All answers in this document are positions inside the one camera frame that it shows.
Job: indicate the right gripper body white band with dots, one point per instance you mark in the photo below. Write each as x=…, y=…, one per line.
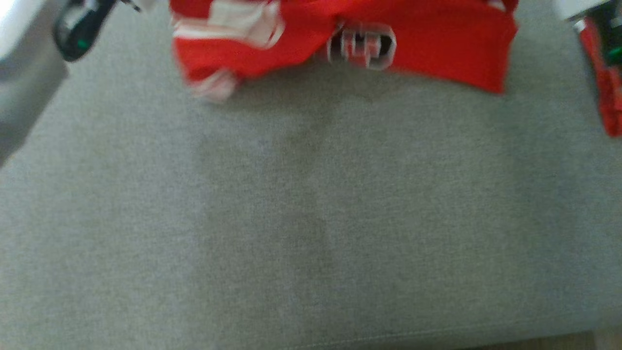
x=580, y=7

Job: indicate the red sports shorts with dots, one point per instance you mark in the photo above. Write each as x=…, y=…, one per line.
x=437, y=43

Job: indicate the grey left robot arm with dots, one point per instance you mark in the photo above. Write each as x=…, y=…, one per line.
x=24, y=73

